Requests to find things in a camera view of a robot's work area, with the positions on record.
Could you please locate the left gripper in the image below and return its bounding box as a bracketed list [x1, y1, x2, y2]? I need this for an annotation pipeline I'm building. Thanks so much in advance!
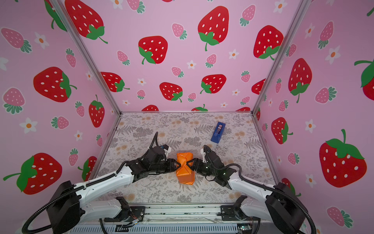
[149, 158, 183, 175]

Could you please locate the orange wrapping paper sheet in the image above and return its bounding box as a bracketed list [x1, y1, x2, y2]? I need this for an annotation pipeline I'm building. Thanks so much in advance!
[176, 153, 195, 185]

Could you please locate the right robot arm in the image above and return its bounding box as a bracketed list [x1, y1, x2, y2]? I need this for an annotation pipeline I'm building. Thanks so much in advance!
[186, 146, 308, 234]

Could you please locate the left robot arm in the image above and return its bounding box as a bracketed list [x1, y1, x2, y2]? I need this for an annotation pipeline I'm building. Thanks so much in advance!
[47, 145, 181, 234]

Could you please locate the blue tape dispenser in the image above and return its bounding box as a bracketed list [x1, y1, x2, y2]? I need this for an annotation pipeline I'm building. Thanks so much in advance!
[211, 122, 226, 143]

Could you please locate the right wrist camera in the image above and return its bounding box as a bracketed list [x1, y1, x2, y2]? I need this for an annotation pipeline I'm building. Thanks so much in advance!
[200, 149, 206, 158]

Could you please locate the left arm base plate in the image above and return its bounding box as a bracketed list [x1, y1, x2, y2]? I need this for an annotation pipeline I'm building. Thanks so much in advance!
[104, 206, 146, 223]

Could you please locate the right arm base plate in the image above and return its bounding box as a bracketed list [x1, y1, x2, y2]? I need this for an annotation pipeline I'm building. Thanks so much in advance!
[217, 205, 260, 221]

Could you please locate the aluminium front frame rail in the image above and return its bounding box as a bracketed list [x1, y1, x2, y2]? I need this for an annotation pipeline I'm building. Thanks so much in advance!
[61, 203, 304, 234]

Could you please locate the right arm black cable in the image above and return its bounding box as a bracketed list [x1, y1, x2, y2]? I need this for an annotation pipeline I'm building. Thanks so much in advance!
[203, 144, 318, 234]

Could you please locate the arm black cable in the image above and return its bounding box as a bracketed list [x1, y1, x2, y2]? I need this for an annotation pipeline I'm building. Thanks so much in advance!
[203, 144, 318, 234]
[21, 131, 160, 234]

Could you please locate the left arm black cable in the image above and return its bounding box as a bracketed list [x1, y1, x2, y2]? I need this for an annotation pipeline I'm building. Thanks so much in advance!
[21, 131, 160, 234]

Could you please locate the right aluminium corner post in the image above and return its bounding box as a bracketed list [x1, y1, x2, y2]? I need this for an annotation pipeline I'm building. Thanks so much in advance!
[252, 0, 312, 116]

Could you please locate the aluminium corner post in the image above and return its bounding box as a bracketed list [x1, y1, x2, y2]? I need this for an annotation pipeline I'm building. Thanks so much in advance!
[252, 0, 312, 116]
[51, 1, 122, 116]

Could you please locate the left aluminium corner post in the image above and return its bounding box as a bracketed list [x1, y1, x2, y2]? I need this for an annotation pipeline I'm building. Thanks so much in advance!
[51, 1, 122, 116]

